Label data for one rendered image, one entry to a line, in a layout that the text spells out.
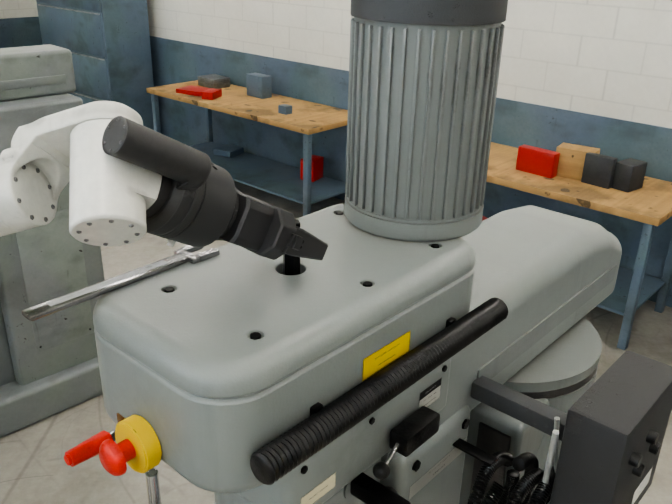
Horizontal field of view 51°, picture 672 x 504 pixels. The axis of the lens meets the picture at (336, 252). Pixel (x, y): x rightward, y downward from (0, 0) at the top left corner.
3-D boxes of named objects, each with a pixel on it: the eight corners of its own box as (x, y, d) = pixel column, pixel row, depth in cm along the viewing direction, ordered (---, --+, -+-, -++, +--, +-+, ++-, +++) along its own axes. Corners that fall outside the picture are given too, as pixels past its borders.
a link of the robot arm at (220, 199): (208, 249, 83) (124, 224, 74) (238, 174, 83) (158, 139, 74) (277, 285, 75) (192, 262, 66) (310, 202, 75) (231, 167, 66)
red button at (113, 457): (117, 487, 72) (113, 456, 70) (96, 468, 74) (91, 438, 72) (144, 470, 74) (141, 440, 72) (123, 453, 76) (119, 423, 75)
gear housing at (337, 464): (289, 539, 80) (289, 471, 76) (162, 443, 95) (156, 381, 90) (451, 409, 103) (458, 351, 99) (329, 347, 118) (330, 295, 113)
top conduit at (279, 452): (273, 493, 67) (272, 464, 65) (243, 472, 69) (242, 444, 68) (507, 323, 98) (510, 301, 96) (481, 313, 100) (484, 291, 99)
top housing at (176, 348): (226, 523, 69) (219, 388, 62) (85, 410, 85) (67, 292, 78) (478, 342, 101) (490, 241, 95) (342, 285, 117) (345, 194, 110)
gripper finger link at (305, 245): (315, 263, 81) (280, 251, 76) (326, 237, 81) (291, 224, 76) (325, 268, 80) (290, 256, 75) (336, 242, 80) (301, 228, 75)
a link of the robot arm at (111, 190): (150, 267, 70) (45, 240, 61) (146, 172, 74) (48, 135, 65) (230, 228, 64) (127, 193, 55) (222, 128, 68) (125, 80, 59)
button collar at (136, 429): (148, 484, 73) (143, 438, 71) (117, 457, 77) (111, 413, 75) (164, 474, 75) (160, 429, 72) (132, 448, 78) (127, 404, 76)
